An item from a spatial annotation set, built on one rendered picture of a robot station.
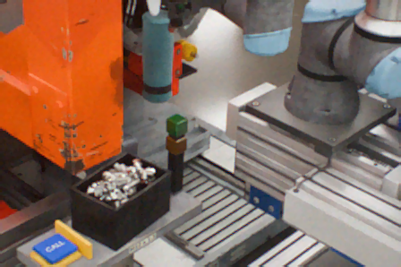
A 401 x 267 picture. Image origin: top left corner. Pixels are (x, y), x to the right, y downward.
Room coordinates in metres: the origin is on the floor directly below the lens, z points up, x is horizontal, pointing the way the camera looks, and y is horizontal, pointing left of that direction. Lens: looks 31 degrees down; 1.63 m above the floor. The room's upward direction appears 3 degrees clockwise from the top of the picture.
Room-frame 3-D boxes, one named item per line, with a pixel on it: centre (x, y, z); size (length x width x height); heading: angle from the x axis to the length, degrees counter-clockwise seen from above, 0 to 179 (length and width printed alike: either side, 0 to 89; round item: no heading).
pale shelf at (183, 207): (1.51, 0.18, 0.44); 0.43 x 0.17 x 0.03; 137
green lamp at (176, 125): (1.65, 0.04, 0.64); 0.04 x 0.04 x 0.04; 47
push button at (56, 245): (1.38, 0.29, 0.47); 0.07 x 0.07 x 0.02; 47
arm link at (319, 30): (1.46, -0.26, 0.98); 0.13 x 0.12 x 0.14; 33
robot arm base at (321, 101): (1.46, -0.26, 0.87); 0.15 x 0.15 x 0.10
